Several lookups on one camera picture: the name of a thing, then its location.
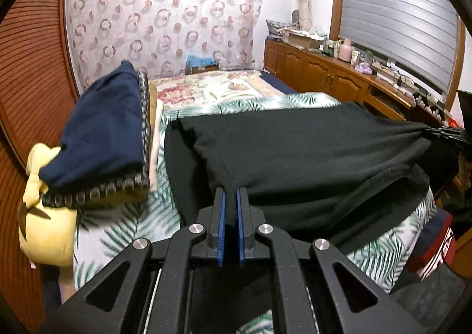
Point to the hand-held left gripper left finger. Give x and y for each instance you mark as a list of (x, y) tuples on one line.
[(221, 227)]

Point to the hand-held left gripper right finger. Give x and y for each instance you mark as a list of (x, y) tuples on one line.
[(241, 227)]

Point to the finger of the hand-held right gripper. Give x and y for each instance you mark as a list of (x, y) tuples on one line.
[(448, 131), (455, 139)]

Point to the black sweatshirt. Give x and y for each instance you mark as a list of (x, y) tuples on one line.
[(295, 157)]

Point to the dark screen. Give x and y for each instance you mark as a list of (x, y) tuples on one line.
[(465, 107)]

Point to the palm leaf blanket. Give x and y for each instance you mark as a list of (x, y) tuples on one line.
[(125, 238)]

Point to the red white navy bag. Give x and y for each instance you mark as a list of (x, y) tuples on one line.
[(435, 242)]

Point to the pink tissue box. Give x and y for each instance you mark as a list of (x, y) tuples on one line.
[(363, 68)]

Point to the dark circle-patterned folded cloth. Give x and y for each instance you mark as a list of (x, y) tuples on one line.
[(110, 190)]

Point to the grey window blind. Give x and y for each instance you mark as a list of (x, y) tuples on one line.
[(398, 17)]

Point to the pink thermos flask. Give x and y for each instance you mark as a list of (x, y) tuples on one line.
[(345, 51)]

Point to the floral blanket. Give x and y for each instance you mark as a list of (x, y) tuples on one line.
[(206, 87)]

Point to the gold folded cloth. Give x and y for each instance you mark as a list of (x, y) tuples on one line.
[(153, 98)]

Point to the navy bed sheet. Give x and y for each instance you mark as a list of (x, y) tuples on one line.
[(280, 84)]

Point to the wooden sideboard cabinet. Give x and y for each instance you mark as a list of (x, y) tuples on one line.
[(313, 68)]

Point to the navy folded garment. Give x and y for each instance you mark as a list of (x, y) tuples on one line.
[(103, 127)]

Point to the small cardboard box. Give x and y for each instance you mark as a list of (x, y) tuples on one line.
[(202, 69)]

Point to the long cardboard box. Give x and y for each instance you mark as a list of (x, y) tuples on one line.
[(302, 41)]

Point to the yellow plush toy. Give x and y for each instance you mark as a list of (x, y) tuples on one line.
[(48, 230)]

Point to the small grey fan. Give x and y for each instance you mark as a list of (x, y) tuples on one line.
[(295, 17)]

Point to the patterned fabric bag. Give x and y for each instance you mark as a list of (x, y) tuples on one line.
[(280, 28)]

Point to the wooden louvred wardrobe door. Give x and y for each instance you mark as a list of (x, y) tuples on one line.
[(14, 208), (33, 61)]

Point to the circle-patterned sheer curtain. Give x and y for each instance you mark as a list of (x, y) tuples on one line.
[(166, 17)]

